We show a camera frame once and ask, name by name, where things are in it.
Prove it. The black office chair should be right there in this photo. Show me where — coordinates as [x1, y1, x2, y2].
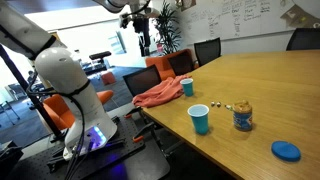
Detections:
[193, 37, 222, 68]
[122, 64, 163, 98]
[166, 51, 194, 77]
[285, 27, 320, 52]

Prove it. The blue round jar lid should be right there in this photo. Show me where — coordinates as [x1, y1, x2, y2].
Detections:
[270, 140, 302, 163]

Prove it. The orange armchair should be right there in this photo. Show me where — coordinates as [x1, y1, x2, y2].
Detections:
[42, 89, 115, 131]

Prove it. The orange ottoman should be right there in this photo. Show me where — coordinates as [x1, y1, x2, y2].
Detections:
[100, 71, 117, 86]

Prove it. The black tripod pole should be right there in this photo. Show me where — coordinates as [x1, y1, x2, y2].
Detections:
[0, 44, 68, 143]

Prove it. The peanut butter jar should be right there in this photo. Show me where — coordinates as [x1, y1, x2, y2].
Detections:
[232, 100, 254, 132]

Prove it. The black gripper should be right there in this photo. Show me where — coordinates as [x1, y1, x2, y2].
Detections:
[133, 16, 152, 57]

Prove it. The brown cardboard poster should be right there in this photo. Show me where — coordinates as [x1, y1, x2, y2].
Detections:
[279, 3, 320, 29]

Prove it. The black box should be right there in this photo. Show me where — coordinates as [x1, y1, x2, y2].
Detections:
[0, 139, 24, 180]

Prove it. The small brown picture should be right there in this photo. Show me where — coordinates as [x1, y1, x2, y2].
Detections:
[175, 0, 197, 11]

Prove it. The orange cloth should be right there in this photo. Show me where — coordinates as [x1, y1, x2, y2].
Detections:
[132, 74, 193, 108]

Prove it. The black bench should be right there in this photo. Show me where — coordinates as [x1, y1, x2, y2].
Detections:
[81, 50, 113, 76]

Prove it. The whiteboard with writing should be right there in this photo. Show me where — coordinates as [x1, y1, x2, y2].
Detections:
[179, 0, 320, 44]

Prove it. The black clamp orange handle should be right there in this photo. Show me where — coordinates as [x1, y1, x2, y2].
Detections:
[132, 121, 156, 144]
[123, 106, 144, 120]

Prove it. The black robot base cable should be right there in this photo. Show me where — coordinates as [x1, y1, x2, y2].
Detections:
[26, 71, 88, 180]

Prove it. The blue plastic cup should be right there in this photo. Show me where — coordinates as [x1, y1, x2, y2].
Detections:
[179, 77, 194, 98]
[187, 103, 210, 136]

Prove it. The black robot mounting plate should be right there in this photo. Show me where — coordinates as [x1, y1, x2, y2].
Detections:
[6, 114, 171, 180]

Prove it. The green potted plant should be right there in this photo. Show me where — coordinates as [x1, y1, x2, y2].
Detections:
[153, 1, 183, 56]

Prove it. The orange sofa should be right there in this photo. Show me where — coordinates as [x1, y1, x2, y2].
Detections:
[144, 48, 196, 81]

